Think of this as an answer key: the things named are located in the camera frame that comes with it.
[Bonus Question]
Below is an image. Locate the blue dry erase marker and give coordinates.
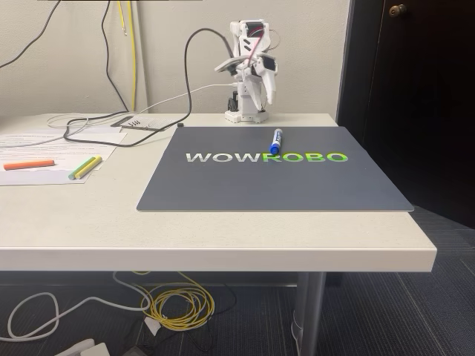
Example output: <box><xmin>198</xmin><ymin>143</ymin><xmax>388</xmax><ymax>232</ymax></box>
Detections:
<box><xmin>269</xmin><ymin>128</ymin><xmax>284</xmax><ymax>156</ymax></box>

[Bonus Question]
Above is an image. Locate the yellow marker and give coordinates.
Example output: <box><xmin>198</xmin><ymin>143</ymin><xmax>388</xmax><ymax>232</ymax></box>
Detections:
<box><xmin>73</xmin><ymin>156</ymin><xmax>103</xmax><ymax>182</ymax></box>

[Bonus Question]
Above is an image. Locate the green marker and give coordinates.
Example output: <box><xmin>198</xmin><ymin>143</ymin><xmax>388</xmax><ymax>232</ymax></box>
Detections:
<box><xmin>68</xmin><ymin>156</ymin><xmax>96</xmax><ymax>181</ymax></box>

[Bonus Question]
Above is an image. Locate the orange marker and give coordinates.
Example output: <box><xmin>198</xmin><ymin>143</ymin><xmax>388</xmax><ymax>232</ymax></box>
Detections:
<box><xmin>3</xmin><ymin>159</ymin><xmax>56</xmax><ymax>171</ymax></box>

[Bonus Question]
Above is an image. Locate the dark WOWROBO mat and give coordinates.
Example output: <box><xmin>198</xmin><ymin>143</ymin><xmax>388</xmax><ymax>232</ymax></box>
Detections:
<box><xmin>136</xmin><ymin>126</ymin><xmax>415</xmax><ymax>213</ymax></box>

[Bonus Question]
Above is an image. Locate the grey perforated plate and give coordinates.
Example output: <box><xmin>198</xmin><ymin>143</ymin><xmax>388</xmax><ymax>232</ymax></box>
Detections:
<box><xmin>111</xmin><ymin>115</ymin><xmax>178</xmax><ymax>133</ymax></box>

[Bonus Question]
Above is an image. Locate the dark door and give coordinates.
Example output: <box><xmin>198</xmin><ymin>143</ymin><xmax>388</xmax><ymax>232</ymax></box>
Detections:
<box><xmin>335</xmin><ymin>0</ymin><xmax>475</xmax><ymax>231</ymax></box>

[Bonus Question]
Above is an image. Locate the plain white paper sheet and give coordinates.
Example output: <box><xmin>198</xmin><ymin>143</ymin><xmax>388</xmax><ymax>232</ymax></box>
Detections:
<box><xmin>0</xmin><ymin>162</ymin><xmax>107</xmax><ymax>187</ymax></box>
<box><xmin>44</xmin><ymin>127</ymin><xmax>129</xmax><ymax>146</ymax></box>

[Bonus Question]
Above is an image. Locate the grey metal table leg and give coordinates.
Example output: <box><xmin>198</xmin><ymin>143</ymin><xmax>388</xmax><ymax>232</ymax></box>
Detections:
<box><xmin>291</xmin><ymin>272</ymin><xmax>327</xmax><ymax>356</ymax></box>

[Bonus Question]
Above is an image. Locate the printed paper sheet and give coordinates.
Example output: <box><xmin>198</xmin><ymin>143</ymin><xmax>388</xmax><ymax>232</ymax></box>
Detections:
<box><xmin>0</xmin><ymin>132</ymin><xmax>119</xmax><ymax>174</ymax></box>

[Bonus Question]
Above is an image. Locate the white power strip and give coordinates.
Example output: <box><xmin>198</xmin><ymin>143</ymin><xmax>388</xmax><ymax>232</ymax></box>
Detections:
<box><xmin>55</xmin><ymin>337</ymin><xmax>111</xmax><ymax>356</ymax></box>

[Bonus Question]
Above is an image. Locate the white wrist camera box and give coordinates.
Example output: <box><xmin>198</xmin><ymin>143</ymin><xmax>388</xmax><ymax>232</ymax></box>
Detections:
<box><xmin>214</xmin><ymin>56</ymin><xmax>248</xmax><ymax>73</ymax></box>

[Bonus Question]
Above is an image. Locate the black camera cable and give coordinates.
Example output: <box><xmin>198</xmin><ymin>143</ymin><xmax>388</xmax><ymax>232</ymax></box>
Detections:
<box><xmin>63</xmin><ymin>0</ymin><xmax>235</xmax><ymax>146</ymax></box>

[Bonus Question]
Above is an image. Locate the white cable on table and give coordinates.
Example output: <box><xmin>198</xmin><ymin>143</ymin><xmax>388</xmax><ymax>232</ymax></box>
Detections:
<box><xmin>0</xmin><ymin>84</ymin><xmax>235</xmax><ymax>149</ymax></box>

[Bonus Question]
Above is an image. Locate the long yellow wall cable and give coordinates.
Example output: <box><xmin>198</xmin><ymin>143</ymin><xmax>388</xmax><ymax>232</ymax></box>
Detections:
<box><xmin>127</xmin><ymin>0</ymin><xmax>137</xmax><ymax>112</ymax></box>

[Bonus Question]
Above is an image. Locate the short yellow wall wire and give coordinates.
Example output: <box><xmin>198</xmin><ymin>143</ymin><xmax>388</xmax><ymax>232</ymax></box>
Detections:
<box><xmin>117</xmin><ymin>0</ymin><xmax>129</xmax><ymax>37</ymax></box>

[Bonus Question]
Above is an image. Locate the grey wall cable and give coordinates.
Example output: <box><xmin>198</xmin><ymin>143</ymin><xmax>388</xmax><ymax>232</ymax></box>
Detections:
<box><xmin>0</xmin><ymin>0</ymin><xmax>62</xmax><ymax>70</ymax></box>

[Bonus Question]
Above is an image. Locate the coiled yellow floor cable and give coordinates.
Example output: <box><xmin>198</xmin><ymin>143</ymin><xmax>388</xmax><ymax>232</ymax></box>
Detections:
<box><xmin>131</xmin><ymin>270</ymin><xmax>216</xmax><ymax>332</ymax></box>

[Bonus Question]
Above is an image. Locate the white floor cable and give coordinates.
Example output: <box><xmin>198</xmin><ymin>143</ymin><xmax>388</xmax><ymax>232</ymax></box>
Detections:
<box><xmin>7</xmin><ymin>271</ymin><xmax>151</xmax><ymax>340</ymax></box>

